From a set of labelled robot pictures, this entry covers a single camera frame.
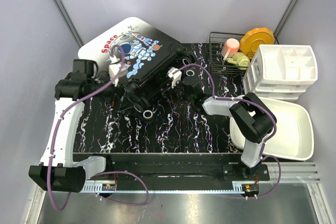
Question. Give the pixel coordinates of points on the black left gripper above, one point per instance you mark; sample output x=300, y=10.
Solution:
x=117, y=88

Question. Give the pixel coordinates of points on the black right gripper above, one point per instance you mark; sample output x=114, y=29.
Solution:
x=178, y=83

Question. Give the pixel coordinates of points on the white black space suitcase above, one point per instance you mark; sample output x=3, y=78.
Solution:
x=149, y=55

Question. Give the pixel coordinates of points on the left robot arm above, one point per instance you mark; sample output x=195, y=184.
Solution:
x=57, y=171

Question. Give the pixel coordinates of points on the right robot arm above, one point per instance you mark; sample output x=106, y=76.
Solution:
x=253, y=118

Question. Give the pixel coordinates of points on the pink plastic cup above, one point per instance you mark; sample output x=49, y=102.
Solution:
x=231, y=46

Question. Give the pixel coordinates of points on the green plastic cup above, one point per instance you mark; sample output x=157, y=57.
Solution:
x=240, y=60

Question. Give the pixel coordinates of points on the yellow plate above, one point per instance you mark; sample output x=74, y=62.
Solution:
x=253, y=38

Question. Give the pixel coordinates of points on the white drawer organizer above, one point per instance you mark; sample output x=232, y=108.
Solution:
x=281, y=72

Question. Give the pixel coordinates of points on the white plastic basin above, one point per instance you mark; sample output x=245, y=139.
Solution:
x=294, y=135

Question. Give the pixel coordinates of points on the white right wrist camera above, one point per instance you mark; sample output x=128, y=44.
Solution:
x=175, y=76

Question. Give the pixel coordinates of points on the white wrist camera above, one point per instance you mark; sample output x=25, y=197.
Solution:
x=116, y=70
x=175, y=76

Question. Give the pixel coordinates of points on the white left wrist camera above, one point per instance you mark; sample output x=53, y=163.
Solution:
x=116, y=70

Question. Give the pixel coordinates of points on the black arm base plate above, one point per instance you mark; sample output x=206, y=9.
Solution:
x=221, y=166

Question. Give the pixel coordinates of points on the aluminium rail frame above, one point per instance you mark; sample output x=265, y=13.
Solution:
x=293, y=194

